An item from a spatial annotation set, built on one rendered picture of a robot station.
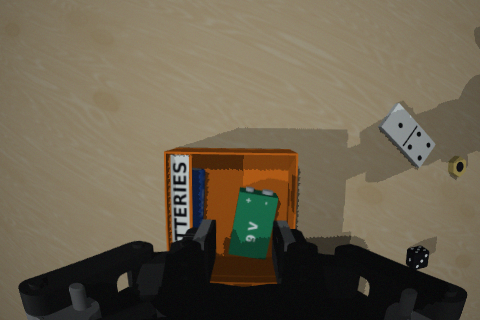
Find orange three-compartment bin rack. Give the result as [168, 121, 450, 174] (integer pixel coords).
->
[164, 147, 298, 287]

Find brass hex nut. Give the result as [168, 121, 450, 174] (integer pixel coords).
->
[448, 156, 466, 177]

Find white domino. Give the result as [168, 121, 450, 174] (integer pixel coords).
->
[378, 103, 436, 168]

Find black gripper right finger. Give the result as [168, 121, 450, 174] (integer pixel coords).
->
[272, 221, 467, 320]

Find black die with white pips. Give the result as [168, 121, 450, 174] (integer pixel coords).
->
[406, 245, 429, 270]

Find blue battery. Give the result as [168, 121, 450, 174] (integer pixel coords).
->
[192, 168, 205, 228]

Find green 9v battery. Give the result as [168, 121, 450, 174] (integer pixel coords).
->
[228, 187, 278, 260]

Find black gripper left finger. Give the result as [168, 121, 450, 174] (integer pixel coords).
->
[18, 219, 216, 320]

